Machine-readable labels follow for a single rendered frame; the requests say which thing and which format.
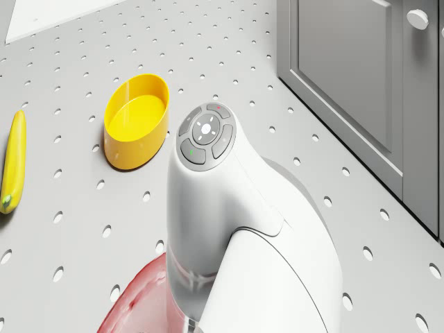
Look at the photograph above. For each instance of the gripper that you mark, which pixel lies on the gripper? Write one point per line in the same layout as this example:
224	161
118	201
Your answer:
193	325

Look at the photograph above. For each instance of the red plate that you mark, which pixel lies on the red plate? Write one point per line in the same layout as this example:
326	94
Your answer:
142	305

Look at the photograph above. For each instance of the yellow bowl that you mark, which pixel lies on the yellow bowl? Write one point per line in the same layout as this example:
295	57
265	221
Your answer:
138	138

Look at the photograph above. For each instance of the banana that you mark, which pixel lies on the banana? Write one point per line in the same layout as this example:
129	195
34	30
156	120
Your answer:
14	163

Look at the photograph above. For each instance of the white cabinet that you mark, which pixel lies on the white cabinet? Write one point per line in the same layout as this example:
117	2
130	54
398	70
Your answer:
347	69

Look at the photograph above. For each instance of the white board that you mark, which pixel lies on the white board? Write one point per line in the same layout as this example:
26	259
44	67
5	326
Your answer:
62	17

